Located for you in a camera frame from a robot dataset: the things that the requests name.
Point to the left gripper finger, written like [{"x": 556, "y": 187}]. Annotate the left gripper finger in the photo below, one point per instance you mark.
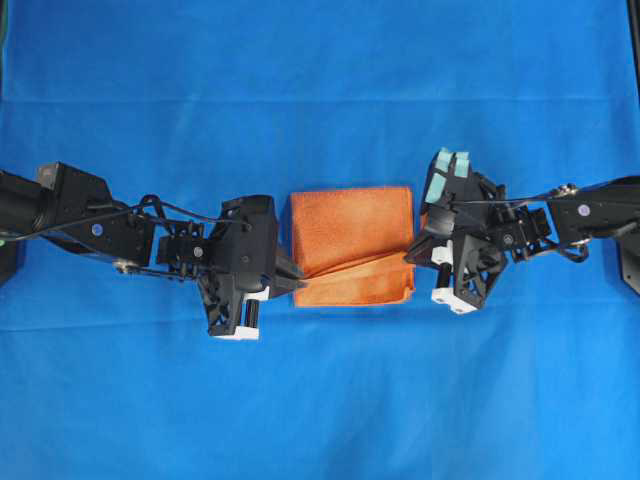
[
  {"x": 285, "y": 266},
  {"x": 279, "y": 286}
]

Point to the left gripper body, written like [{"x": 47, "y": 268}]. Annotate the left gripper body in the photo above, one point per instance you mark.
[{"x": 230, "y": 299}]

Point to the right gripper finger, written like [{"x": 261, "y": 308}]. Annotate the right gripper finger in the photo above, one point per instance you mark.
[{"x": 429, "y": 249}]

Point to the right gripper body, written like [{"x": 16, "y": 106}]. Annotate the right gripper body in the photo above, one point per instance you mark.
[{"x": 468, "y": 263}]

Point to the orange towel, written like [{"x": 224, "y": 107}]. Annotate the orange towel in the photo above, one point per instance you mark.
[{"x": 351, "y": 243}]

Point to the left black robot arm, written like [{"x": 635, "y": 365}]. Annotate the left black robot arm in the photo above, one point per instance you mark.
[{"x": 75, "y": 211}]

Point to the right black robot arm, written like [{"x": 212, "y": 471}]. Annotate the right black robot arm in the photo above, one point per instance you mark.
[{"x": 565, "y": 220}]

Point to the blue table cloth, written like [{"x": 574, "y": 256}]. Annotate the blue table cloth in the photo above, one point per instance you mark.
[{"x": 110, "y": 376}]

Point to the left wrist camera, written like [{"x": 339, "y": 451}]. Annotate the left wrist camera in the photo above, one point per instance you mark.
[{"x": 248, "y": 244}]

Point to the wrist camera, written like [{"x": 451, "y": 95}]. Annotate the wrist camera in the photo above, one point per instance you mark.
[
  {"x": 248, "y": 244},
  {"x": 451, "y": 178}
]

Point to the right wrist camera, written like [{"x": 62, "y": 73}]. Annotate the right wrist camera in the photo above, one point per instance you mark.
[{"x": 451, "y": 178}]

